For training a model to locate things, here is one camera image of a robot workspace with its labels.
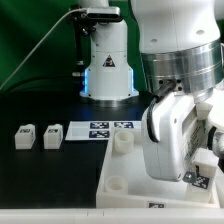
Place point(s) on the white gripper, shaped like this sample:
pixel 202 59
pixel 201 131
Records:
pixel 179 134

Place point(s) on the white square tabletop part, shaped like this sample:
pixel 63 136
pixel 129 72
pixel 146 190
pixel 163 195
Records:
pixel 124 182

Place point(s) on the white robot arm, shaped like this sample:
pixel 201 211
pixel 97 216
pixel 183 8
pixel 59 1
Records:
pixel 180 52

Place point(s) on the white sheet with AprilTags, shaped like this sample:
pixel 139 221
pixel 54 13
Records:
pixel 96 130

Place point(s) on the white L-shaped obstacle fence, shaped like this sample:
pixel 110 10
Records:
pixel 112 216

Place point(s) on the black camera on stand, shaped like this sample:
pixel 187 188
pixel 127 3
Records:
pixel 85 20

